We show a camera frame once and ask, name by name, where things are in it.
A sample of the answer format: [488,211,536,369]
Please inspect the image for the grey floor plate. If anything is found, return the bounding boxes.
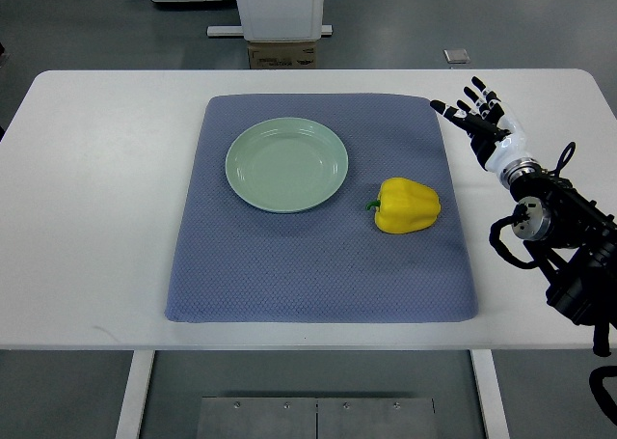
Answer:
[443,48,470,65]

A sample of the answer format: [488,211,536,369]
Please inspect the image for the right white table leg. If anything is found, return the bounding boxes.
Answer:
[469,349,510,439]

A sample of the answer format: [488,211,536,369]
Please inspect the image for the white pedestal cabinet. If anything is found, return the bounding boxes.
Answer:
[206,0,335,42]

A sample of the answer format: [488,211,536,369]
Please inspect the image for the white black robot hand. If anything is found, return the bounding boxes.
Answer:
[429,76,528,175]

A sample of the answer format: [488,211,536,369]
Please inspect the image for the blue quilted mat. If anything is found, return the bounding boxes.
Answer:
[165,94,478,323]

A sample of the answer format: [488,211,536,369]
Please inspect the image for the white table leg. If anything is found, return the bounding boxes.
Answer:
[469,349,510,439]
[115,350,155,439]

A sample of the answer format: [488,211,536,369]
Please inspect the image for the light green plate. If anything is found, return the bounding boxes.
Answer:
[225,118,349,213]

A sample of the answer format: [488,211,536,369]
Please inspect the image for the yellow bell pepper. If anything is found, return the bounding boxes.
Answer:
[365,178,442,234]

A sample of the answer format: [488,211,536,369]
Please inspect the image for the cardboard box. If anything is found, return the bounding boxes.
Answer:
[247,41,316,69]

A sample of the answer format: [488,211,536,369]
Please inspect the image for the left white table leg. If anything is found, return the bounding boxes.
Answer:
[115,350,155,439]

